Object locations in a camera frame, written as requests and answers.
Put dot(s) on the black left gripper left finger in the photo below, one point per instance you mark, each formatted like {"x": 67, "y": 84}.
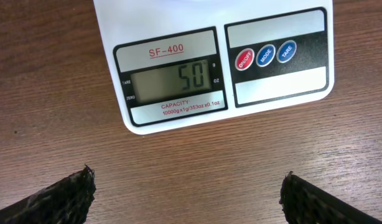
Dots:
{"x": 66, "y": 202}

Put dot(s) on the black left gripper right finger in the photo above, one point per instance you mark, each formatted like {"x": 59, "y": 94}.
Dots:
{"x": 304, "y": 203}

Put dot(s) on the white digital kitchen scale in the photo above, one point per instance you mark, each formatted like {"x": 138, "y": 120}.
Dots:
{"x": 179, "y": 63}

